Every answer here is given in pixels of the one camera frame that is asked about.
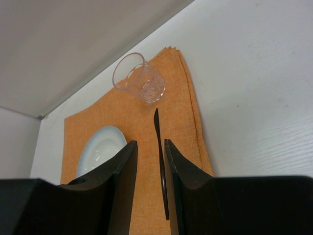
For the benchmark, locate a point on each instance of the clear plastic cup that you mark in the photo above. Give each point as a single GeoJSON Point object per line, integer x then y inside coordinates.
{"type": "Point", "coordinates": [135, 75]}

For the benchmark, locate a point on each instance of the white paper plate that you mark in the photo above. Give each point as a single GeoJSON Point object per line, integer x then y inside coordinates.
{"type": "Point", "coordinates": [102, 146]}

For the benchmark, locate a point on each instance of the black plastic knife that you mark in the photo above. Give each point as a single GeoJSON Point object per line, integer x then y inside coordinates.
{"type": "Point", "coordinates": [161, 164]}

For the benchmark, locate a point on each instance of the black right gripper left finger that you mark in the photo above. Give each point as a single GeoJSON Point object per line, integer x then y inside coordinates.
{"type": "Point", "coordinates": [100, 202]}

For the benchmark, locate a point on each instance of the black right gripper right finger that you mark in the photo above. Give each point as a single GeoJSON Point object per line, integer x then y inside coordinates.
{"type": "Point", "coordinates": [191, 196]}

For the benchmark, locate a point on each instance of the orange cloth placemat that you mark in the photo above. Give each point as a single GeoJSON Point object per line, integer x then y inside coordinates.
{"type": "Point", "coordinates": [179, 119]}

